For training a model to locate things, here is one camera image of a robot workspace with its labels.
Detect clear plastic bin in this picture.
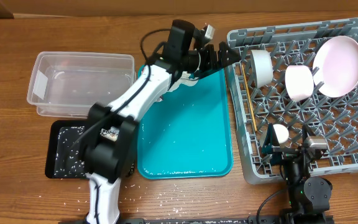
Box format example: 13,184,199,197
27,51,135,118

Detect black plastic tray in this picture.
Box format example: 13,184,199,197
44,119,136,179

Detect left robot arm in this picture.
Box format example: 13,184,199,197
76,19,241,223

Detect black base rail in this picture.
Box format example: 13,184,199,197
57,211,335,224

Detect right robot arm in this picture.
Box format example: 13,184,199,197
255,123,334,224

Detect large white plate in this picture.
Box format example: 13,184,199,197
313,35,358,98

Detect white napkin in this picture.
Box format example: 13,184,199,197
168,72,198,92

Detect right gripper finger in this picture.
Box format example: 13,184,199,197
261,123,280,147
302,124,314,139

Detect white cup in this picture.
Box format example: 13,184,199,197
259,124,289,147

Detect teal serving tray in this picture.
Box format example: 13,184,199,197
137,70,234,180

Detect small pink bowl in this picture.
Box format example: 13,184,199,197
285,65,314,102

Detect grey bowl with rice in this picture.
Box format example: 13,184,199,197
250,50,273,88

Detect grey dishwasher rack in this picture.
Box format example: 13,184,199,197
225,17,358,184

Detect wooden chopstick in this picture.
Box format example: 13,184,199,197
240,62,257,132

